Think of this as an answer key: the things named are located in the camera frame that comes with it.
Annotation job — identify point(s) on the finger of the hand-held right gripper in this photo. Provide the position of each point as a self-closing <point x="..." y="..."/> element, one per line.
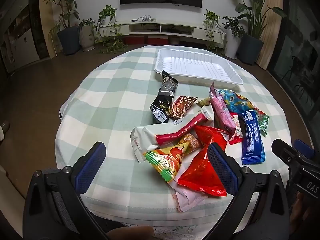
<point x="302" y="147"/>
<point x="285" y="152"/>

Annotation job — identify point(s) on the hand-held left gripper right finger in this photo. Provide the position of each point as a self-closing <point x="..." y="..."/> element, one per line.
<point x="222" y="170"/>

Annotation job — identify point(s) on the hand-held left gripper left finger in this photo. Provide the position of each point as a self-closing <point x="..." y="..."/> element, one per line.
<point x="90" y="170"/>

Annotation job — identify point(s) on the red snack packet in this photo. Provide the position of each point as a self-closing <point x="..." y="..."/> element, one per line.
<point x="202" y="170"/>

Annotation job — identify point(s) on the dark blue snack packet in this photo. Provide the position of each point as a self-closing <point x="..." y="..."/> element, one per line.
<point x="252" y="140"/>

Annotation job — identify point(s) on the green snack packet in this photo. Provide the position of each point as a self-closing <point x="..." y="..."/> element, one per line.
<point x="262" y="122"/>

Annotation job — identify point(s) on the small red white candy packet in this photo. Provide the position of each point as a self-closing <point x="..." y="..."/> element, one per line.
<point x="236" y="130"/>

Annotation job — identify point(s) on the pale pink snack packet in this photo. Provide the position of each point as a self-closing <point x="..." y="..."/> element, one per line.
<point x="185" y="200"/>

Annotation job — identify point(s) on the yellow cartoon snack packet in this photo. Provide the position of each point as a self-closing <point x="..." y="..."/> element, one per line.
<point x="167" y="162"/>

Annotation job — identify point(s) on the white and red long packet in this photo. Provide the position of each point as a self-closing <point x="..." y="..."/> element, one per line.
<point x="147" y="135"/>

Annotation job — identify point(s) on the light blue colourful snack packet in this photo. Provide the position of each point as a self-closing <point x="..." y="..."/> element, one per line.
<point x="237" y="102"/>

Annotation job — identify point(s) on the copper patterned foil snack packet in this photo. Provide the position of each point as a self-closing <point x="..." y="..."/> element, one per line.
<point x="181" y="106"/>

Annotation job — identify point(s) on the black snack packet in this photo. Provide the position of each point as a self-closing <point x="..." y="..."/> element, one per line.
<point x="162" y="97"/>

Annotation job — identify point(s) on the white plastic tray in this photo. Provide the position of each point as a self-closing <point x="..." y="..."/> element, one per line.
<point x="192" y="65"/>

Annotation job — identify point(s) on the person's right hand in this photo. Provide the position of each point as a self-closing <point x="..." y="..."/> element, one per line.
<point x="301" y="207"/>

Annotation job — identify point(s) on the person's left hand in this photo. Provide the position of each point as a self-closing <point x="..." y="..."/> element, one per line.
<point x="130" y="233"/>

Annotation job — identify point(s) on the green checked tablecloth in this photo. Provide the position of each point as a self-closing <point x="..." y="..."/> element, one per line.
<point x="112" y="100"/>

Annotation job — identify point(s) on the slipper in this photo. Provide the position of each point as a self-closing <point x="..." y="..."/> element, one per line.
<point x="3" y="128"/>

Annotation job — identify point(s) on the glass sliding door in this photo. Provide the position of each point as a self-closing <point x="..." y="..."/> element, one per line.
<point x="295" y="42"/>

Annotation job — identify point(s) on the broad-leaf plant in dark pot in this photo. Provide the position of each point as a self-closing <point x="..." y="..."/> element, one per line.
<point x="250" y="50"/>

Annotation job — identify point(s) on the plant in tall white pot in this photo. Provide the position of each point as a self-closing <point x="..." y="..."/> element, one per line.
<point x="232" y="47"/>

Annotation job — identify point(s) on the beige curtain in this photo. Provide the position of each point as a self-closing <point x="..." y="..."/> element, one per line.
<point x="46" y="17"/>
<point x="271" y="30"/>

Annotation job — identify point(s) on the plant in white ribbed pot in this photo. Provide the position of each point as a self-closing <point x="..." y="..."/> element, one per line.
<point x="87" y="38"/>

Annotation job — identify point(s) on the red storage box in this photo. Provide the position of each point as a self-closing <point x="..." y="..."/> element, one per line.
<point x="157" y="40"/>
<point x="135" y="40"/>

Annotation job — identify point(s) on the white television cabinet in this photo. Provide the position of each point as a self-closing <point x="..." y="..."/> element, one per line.
<point x="200" y="32"/>

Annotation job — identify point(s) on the white storage cabinet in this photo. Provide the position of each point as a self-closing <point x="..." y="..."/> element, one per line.
<point x="17" y="42"/>

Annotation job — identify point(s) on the trailing vine plant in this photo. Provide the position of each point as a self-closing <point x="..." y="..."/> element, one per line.
<point x="211" y="17"/>
<point x="107" y="13"/>

